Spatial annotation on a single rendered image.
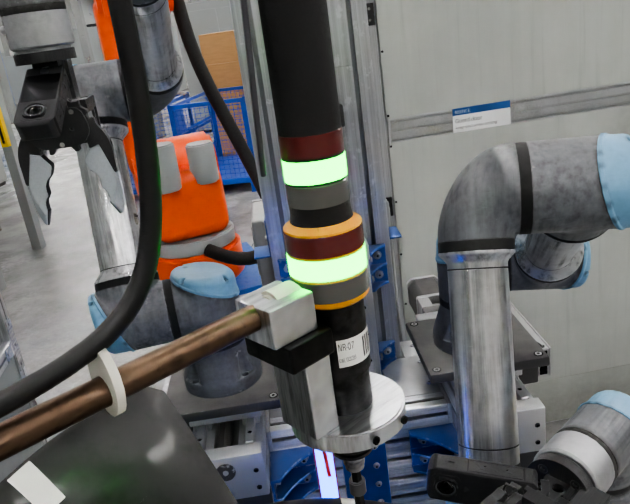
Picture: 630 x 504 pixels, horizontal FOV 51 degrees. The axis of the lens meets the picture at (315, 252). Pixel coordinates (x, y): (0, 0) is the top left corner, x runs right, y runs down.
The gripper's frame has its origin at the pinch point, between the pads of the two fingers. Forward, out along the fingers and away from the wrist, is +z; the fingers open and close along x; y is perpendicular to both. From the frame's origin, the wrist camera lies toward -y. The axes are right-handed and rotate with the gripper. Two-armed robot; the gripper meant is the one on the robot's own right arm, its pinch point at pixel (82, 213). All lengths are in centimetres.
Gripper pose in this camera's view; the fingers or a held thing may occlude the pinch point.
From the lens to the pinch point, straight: 89.3
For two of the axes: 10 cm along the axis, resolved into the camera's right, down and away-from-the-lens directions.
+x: -9.8, 1.7, -0.8
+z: 1.3, 9.3, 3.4
